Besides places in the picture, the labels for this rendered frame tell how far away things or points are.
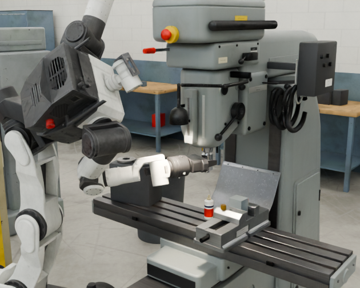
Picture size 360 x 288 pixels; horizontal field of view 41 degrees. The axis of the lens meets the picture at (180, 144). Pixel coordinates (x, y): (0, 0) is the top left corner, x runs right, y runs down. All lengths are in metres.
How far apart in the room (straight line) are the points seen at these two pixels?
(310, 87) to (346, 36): 4.21
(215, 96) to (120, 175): 0.47
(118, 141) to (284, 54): 0.97
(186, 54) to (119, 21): 6.41
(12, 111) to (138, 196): 0.72
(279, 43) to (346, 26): 3.96
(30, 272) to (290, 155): 1.25
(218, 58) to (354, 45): 4.42
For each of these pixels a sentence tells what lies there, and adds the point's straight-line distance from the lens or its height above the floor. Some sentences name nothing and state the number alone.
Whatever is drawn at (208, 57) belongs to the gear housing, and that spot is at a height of 1.68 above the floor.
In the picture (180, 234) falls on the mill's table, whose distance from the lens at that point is 2.10.
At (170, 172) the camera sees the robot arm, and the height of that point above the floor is 1.23.
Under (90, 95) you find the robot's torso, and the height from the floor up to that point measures 1.57.
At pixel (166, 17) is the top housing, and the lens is 1.80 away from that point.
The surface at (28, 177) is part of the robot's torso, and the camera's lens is 1.97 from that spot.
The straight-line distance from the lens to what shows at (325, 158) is 5.98.
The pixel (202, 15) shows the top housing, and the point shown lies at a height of 1.82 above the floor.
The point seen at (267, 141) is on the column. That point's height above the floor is 1.26.
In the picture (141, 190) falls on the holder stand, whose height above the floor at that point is 1.05.
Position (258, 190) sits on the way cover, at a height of 1.03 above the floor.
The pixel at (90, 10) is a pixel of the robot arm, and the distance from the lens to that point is 1.93.
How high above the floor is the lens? 1.81
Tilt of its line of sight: 14 degrees down
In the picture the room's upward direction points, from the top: straight up
